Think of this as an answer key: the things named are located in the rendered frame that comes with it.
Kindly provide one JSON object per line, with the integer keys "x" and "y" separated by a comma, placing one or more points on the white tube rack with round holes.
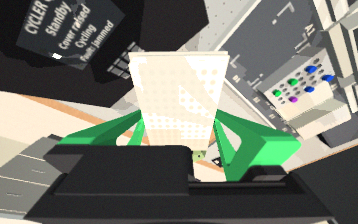
{"x": 294, "y": 68}

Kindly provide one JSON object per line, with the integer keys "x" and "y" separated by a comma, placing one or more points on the green cylinder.
{"x": 292, "y": 81}

